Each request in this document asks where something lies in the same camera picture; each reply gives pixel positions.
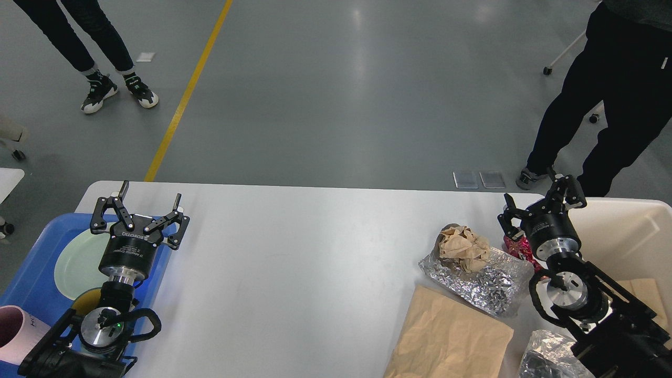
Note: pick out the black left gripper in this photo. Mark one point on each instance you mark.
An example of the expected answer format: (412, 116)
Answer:
(130, 247)

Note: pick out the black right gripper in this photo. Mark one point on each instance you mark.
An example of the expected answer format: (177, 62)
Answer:
(547, 227)

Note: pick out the light green plate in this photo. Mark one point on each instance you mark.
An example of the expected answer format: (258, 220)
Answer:
(77, 267)

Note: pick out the teal mug yellow inside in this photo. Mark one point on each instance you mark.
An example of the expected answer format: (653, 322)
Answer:
(83, 305)

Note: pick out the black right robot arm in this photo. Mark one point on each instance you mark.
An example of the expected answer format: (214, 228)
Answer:
(615, 333)

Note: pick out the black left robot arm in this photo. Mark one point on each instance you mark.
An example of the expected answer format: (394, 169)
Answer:
(61, 353)

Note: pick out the red shiny wrapper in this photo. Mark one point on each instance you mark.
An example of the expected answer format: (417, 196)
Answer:
(521, 249)

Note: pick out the crumpled aluminium foil sheet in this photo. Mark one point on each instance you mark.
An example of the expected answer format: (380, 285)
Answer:
(498, 288)

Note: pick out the crumpled brown paper ball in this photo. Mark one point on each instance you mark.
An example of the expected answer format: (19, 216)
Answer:
(460, 245)

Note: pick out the beige plastic bin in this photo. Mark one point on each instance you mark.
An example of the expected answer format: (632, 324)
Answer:
(628, 239)

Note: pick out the white office chair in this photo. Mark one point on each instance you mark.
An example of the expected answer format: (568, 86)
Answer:
(596, 113)

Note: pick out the brown paper bag in bin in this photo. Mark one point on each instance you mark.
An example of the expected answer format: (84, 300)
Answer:
(646, 290)

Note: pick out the white side table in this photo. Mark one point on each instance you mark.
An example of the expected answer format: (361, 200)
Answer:
(9, 180)

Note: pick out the small foil wrapper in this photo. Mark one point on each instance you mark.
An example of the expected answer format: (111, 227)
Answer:
(549, 354)

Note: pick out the flat brown paper bag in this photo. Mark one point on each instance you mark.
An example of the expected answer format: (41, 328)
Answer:
(443, 338)

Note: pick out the pink ribbed mug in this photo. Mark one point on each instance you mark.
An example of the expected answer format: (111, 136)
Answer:
(20, 333)

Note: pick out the person in black right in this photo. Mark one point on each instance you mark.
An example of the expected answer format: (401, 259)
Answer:
(625, 65)

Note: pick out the person with black sneakers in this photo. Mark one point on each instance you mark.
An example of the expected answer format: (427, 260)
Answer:
(51, 18)

